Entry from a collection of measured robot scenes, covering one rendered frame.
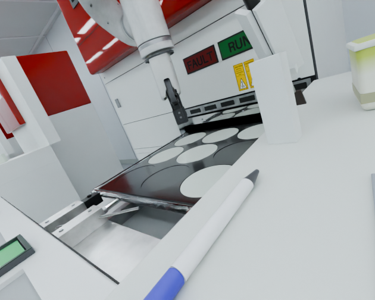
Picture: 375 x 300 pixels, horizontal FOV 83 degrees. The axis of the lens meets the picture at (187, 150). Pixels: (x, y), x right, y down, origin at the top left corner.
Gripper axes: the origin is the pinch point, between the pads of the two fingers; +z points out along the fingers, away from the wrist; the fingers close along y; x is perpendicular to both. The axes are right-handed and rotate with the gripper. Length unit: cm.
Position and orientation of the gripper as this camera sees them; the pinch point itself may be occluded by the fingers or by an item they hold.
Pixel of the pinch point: (180, 115)
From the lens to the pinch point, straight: 57.1
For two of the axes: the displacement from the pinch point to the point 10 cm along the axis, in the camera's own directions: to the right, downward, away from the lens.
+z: 3.3, 9.0, 2.8
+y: 0.2, 2.9, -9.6
